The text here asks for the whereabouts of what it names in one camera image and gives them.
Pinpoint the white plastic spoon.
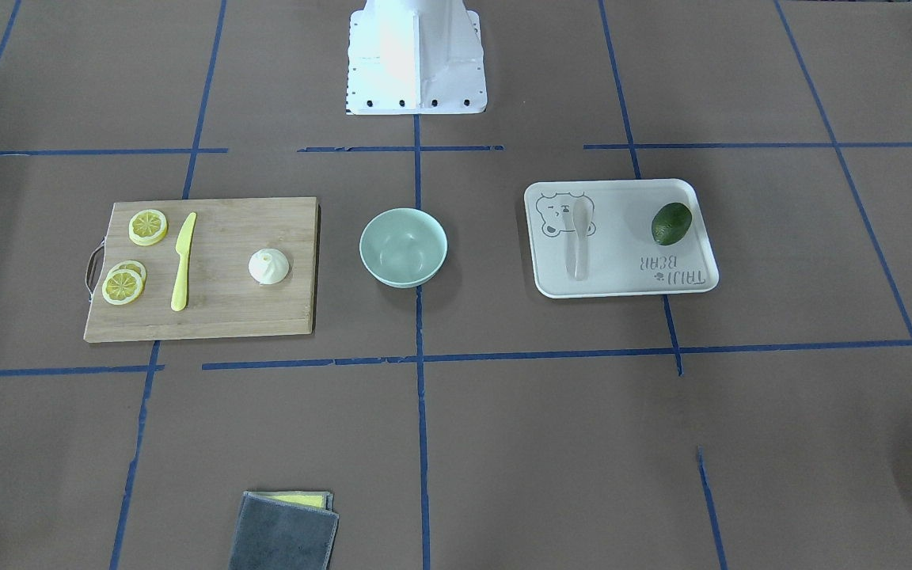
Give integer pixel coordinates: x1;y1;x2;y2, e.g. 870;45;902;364
567;196;590;281

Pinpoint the yellow plastic knife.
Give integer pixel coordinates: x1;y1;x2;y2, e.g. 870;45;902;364
169;211;198;313

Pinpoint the white bear tray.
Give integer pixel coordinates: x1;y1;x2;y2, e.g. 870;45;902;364
522;178;720;298

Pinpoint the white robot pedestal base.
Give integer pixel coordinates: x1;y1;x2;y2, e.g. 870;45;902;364
345;1;488;116

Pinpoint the yellow sponge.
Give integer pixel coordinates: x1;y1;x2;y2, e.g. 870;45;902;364
254;491;333;511

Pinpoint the upper lemon slice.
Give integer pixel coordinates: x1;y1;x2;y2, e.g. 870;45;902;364
127;209;168;248

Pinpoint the front lemon slice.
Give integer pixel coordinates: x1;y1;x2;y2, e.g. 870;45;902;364
101;269;145;306

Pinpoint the light green bowl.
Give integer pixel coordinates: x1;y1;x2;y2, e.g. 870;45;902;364
359;208;449;289

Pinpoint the green avocado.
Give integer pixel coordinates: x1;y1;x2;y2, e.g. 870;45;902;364
649;202;694;246

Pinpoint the wooden cutting board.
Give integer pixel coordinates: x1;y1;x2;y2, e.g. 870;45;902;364
84;197;320;343

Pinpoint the rear overlapped lemon slice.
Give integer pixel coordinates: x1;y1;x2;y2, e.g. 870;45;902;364
106;260;148;282

